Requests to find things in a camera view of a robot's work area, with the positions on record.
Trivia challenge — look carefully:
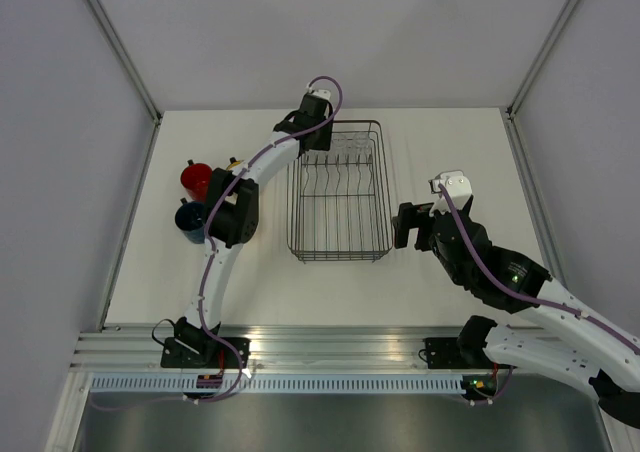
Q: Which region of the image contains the yellow mug black handle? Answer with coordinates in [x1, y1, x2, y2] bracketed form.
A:
[226, 157, 244, 170]

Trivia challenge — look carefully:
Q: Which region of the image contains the aluminium mounting rail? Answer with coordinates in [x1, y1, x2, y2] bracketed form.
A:
[69, 324, 615, 373]

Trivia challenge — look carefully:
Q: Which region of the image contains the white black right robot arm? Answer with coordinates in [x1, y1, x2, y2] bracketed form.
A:
[392, 202, 639, 428]

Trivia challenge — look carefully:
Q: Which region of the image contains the aluminium frame post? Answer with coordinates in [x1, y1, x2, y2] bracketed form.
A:
[504, 0, 583, 121]
[83, 0, 162, 125]

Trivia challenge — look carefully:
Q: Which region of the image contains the right aluminium frame post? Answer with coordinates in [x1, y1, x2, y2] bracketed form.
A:
[504, 0, 583, 121]

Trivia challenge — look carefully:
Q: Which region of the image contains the white slotted cable duct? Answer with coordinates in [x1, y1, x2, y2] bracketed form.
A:
[90, 373, 465, 395]

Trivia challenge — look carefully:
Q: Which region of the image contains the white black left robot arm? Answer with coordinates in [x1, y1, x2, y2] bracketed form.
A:
[161, 87, 336, 368]

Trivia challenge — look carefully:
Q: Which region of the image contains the blue mug black handle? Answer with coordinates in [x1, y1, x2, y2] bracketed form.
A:
[174, 198, 205, 244]

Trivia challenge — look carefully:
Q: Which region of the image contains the red mug black handle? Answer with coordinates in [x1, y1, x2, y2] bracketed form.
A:
[180, 159, 212, 203]

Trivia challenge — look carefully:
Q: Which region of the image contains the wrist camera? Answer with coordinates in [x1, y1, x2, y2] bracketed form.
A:
[306, 86, 331, 102]
[429, 170, 473, 216]

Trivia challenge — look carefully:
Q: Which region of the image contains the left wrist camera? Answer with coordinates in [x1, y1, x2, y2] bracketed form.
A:
[306, 86, 331, 102]

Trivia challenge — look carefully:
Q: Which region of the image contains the clear glass right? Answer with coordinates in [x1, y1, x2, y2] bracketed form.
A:
[351, 131, 370, 154]

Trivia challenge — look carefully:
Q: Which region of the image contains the black wire dish rack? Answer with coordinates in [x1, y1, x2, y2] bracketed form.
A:
[287, 120, 392, 263]

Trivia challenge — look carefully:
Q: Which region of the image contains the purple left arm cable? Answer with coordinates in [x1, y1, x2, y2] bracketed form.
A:
[89, 75, 344, 413]

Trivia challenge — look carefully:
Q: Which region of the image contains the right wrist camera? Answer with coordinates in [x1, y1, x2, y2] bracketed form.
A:
[429, 170, 473, 216]

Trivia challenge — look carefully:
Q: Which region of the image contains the left aluminium frame post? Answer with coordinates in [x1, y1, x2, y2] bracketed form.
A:
[83, 0, 162, 125]

